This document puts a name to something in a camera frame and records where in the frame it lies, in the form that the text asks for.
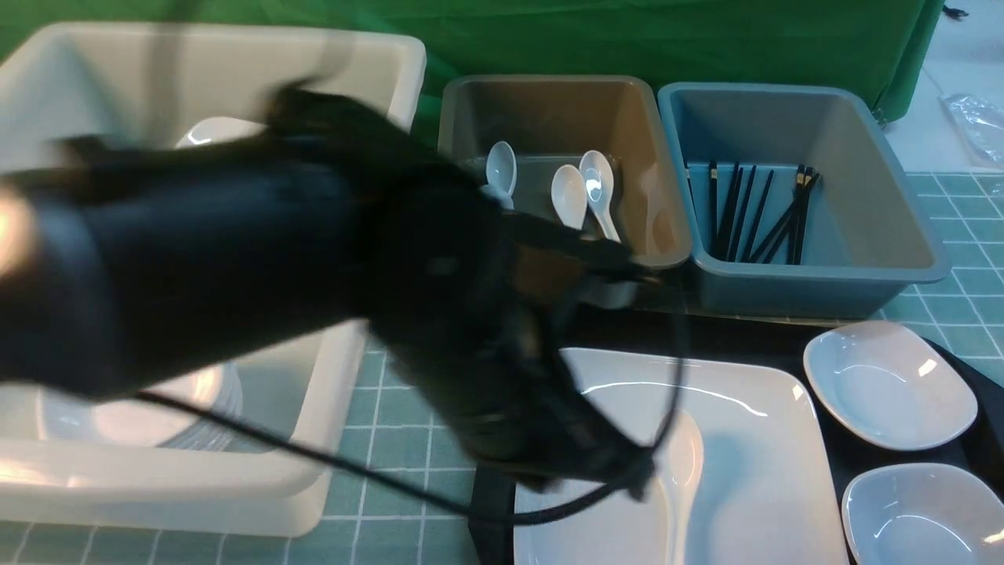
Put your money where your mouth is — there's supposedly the large white rice plate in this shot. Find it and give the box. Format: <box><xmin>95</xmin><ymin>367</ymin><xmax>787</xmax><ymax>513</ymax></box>
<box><xmin>514</xmin><ymin>359</ymin><xmax>849</xmax><ymax>564</ymax></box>

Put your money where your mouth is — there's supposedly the white side bowl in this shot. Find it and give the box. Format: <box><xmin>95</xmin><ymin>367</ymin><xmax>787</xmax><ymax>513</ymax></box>
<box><xmin>842</xmin><ymin>464</ymin><xmax>1003</xmax><ymax>564</ymax></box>
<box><xmin>802</xmin><ymin>319</ymin><xmax>978</xmax><ymax>453</ymax></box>

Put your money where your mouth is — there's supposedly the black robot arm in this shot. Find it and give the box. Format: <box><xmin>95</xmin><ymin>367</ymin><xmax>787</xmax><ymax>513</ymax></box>
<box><xmin>2</xmin><ymin>79</ymin><xmax>657</xmax><ymax>525</ymax></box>

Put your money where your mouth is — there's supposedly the brown plastic bin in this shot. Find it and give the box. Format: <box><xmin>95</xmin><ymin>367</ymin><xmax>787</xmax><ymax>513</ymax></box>
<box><xmin>438</xmin><ymin>75</ymin><xmax>693</xmax><ymax>269</ymax></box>

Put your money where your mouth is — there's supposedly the black chopstick bundle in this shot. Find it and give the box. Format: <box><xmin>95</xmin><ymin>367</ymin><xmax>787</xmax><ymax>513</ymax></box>
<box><xmin>687</xmin><ymin>160</ymin><xmax>824</xmax><ymax>265</ymax></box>

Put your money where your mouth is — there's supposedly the green grid table mat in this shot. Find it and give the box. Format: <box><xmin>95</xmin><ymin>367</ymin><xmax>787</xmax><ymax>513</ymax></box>
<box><xmin>1</xmin><ymin>173</ymin><xmax>1003</xmax><ymax>564</ymax></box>

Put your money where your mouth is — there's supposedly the blue-grey plastic bin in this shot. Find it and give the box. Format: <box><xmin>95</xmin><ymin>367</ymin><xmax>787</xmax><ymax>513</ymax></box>
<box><xmin>657</xmin><ymin>82</ymin><xmax>951</xmax><ymax>319</ymax></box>

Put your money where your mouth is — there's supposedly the stack of white bowls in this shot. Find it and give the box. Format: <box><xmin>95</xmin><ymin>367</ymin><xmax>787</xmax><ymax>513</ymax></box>
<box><xmin>35</xmin><ymin>361</ymin><xmax>244</xmax><ymax>452</ymax></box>

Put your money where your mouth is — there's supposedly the large white plastic bin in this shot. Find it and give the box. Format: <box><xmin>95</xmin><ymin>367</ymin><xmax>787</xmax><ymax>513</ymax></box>
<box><xmin>1</xmin><ymin>23</ymin><xmax>427</xmax><ymax>537</ymax></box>

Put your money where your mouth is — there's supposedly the green backdrop cloth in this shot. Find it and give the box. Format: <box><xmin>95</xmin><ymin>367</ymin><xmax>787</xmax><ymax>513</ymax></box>
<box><xmin>0</xmin><ymin>0</ymin><xmax>946</xmax><ymax>155</ymax></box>

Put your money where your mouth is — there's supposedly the clear plastic bag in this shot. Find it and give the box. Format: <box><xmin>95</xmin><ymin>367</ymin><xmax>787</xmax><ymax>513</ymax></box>
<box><xmin>940</xmin><ymin>93</ymin><xmax>1003</xmax><ymax>170</ymax></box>

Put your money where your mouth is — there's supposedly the black cable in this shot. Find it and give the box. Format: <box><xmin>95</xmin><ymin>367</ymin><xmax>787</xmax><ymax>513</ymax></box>
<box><xmin>133</xmin><ymin>259</ymin><xmax>691</xmax><ymax>527</ymax></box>

